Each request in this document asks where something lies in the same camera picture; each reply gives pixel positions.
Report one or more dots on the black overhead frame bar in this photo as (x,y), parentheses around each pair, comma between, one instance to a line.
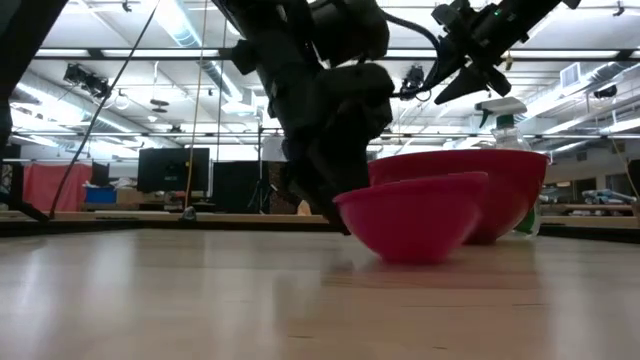
(150,53)

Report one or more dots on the large red plastic bowl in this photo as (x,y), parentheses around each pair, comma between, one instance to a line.
(510,180)

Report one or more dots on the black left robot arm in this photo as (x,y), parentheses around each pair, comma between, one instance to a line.
(280,30)

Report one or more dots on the white ceiling vent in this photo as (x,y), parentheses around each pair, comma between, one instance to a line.
(570,75)

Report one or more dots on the tan folded paper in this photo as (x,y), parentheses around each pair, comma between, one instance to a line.
(304,209)

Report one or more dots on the blue storage bin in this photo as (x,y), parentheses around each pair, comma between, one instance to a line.
(100,195)

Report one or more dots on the black partition panel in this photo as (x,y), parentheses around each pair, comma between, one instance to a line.
(235,185)

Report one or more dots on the green spray bottle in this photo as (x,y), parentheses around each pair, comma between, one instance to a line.
(507,135)

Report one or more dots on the black camera on ceiling rail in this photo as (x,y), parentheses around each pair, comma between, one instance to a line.
(85,80)

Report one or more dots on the blue white object on bench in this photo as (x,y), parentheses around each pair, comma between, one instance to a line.
(607,196)

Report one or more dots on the cardboard box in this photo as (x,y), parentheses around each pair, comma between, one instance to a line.
(135,196)

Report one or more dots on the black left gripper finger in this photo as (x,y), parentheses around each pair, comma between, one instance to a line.
(352,165)
(315,185)

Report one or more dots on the yellow hanging tag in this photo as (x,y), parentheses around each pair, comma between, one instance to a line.
(509,62)

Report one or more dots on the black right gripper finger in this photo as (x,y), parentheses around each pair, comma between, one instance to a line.
(442,65)
(465,85)

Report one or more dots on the pink plastic bowl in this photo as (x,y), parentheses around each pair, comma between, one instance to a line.
(415,220)

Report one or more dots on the black office chair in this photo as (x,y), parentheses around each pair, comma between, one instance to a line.
(100,173)

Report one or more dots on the black computer monitor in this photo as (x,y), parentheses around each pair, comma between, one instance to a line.
(172,170)

